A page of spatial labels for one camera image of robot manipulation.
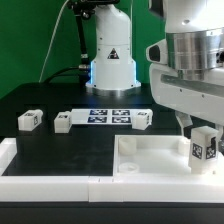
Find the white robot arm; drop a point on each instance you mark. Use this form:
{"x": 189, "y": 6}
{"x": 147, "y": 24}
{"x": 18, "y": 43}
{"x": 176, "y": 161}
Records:
{"x": 187, "y": 66}

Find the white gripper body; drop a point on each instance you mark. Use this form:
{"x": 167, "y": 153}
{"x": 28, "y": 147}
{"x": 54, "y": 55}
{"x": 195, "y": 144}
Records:
{"x": 202, "y": 99}

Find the white marker sheet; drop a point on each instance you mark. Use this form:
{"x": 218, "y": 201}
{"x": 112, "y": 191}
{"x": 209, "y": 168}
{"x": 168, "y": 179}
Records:
{"x": 103, "y": 116}

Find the white U-shaped fence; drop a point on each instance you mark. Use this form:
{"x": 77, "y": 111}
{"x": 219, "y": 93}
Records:
{"x": 202, "y": 188}

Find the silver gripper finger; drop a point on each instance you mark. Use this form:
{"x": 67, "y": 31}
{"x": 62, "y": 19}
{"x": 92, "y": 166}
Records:
{"x": 184, "y": 120}
{"x": 220, "y": 138}

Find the white square tabletop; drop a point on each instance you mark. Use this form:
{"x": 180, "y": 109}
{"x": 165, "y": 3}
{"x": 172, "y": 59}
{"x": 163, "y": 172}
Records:
{"x": 155, "y": 155}

